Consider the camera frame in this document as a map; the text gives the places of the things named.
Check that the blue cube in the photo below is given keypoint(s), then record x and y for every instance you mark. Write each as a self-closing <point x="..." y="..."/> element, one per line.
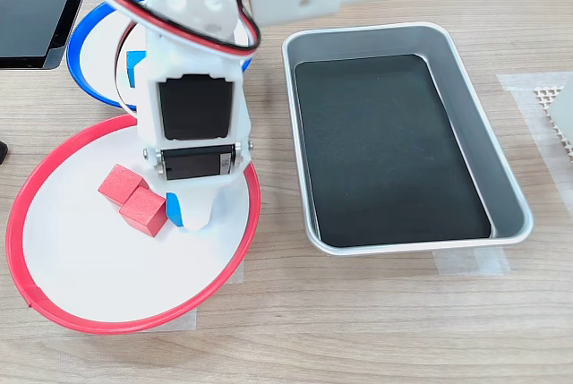
<point x="173" y="211"/>
<point x="134" y="68"/>

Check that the red cube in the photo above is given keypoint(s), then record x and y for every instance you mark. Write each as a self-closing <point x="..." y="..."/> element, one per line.
<point x="143" y="214"/>
<point x="118" y="185"/>

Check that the clear tape strip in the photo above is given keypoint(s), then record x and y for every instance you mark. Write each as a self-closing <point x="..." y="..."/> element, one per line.
<point x="179" y="323"/>
<point x="237" y="274"/>
<point x="470" y="263"/>

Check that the white plate red rim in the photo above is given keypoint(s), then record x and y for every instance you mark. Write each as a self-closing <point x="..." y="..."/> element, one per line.
<point x="112" y="276"/>

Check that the white plate blue rim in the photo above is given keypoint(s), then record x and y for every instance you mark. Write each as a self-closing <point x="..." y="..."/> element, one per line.
<point x="100" y="62"/>

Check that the black mat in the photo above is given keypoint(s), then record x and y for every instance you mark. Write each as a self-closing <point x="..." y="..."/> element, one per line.
<point x="380" y="156"/>

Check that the small black object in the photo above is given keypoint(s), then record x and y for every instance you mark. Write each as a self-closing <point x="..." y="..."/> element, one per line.
<point x="3" y="153"/>

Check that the black flat device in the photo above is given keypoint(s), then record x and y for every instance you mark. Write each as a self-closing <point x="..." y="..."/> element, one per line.
<point x="31" y="21"/>

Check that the steel tray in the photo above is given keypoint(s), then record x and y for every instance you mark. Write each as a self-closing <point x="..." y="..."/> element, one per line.
<point x="474" y="133"/>

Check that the translucent tape sheet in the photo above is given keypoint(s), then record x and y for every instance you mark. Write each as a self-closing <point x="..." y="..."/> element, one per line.
<point x="515" y="84"/>

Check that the pale perforated base plate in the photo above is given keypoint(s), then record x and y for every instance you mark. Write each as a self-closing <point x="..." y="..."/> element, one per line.
<point x="548" y="95"/>

